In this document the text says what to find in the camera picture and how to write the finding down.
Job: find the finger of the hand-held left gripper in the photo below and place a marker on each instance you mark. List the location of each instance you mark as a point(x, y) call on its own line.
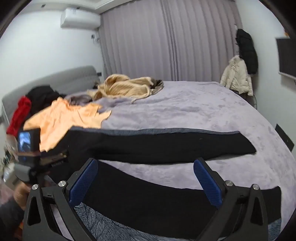
point(54, 159)

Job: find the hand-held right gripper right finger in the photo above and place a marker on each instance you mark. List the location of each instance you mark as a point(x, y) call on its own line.
point(208, 183)

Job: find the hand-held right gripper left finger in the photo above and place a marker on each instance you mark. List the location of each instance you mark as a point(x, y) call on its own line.
point(84, 182)

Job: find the black pants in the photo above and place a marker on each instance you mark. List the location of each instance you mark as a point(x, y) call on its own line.
point(161, 144)

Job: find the person's left hand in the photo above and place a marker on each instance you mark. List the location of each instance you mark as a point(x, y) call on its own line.
point(20, 195)

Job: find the leaf patterned bedsheet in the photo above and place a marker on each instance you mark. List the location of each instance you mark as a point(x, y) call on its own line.
point(97, 220)

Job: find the red garment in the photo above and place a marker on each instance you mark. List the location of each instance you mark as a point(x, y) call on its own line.
point(19, 113)

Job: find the orange shirt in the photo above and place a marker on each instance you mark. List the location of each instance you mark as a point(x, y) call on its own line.
point(62, 118)

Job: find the black garment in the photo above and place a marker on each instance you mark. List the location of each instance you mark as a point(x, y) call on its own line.
point(41, 93)

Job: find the light grey garment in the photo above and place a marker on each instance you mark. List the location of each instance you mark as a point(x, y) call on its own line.
point(78, 98)

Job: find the lavender plush blanket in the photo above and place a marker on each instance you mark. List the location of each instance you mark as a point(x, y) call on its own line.
point(185, 109)

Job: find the grey padded headboard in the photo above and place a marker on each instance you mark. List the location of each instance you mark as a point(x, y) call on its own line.
point(69, 78)

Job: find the beige ribbed sweater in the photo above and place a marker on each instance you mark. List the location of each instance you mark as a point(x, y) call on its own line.
point(124, 88)

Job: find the dark grey garment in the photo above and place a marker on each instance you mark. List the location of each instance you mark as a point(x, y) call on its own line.
point(158, 87)

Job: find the cream puffer jacket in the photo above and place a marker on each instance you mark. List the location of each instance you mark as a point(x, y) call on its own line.
point(235, 74)

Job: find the black hanging jacket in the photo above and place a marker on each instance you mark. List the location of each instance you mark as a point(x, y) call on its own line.
point(247, 51)

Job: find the white air conditioner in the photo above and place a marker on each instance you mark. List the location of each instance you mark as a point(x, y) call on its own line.
point(79, 18)

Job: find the grey curtain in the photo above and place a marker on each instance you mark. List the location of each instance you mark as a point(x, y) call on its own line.
point(171, 39)

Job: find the wall mounted television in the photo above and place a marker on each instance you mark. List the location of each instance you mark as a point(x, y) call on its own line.
point(288, 56)

